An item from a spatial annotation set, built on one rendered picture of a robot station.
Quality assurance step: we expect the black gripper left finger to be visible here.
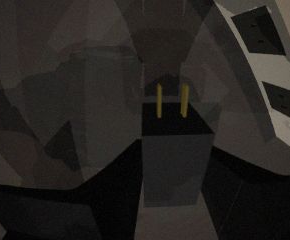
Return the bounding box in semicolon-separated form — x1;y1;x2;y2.
0;140;144;240

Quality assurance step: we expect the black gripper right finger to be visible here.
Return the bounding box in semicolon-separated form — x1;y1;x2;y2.
201;147;290;240

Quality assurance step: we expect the dark grey two-prong charger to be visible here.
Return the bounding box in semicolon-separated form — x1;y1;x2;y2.
141;83;216;208

